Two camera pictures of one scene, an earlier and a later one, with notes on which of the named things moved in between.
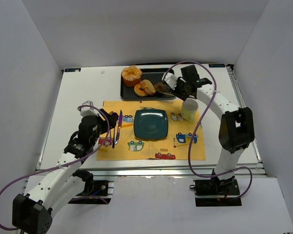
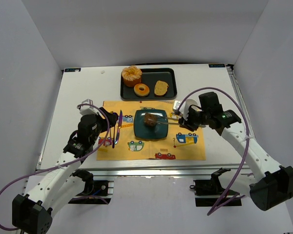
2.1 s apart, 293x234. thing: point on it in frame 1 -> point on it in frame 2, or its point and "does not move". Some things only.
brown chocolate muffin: x=160 y=87 -> x=150 y=120
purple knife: x=119 y=126 does not move
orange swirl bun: x=131 y=76 does not move
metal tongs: x=165 y=94 -> x=166 y=122
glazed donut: x=139 y=92 does not move
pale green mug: x=189 y=107 does not move
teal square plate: x=150 y=124 does not move
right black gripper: x=177 y=87 -> x=185 y=122
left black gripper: x=107 y=119 does not move
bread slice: x=148 y=87 -> x=160 y=88
